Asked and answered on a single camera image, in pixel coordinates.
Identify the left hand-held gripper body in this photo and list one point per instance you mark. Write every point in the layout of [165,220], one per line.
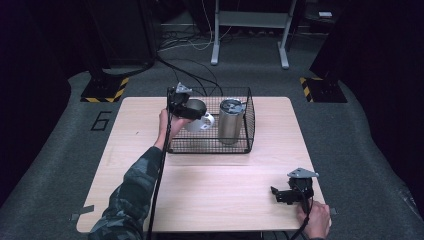
[180,100]

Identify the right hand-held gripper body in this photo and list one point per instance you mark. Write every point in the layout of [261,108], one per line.
[301,190]

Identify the steel tumbler with lid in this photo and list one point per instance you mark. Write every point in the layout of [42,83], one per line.
[230,123]

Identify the person's left hand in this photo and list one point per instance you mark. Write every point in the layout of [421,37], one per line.
[173,128]

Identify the person's right hand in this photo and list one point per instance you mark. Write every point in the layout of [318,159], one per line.
[316,221]

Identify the grey tape strip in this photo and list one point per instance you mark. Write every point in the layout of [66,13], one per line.
[333,210]
[83,211]

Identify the black base with hazard stripes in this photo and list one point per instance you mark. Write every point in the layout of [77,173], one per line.
[103,90]
[323,90]

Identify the black cabinet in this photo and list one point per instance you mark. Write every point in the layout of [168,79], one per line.
[126,30]

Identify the small white box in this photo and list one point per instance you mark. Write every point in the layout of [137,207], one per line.
[325,14]

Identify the white metal desk frame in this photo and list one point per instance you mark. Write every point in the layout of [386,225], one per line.
[216,43]

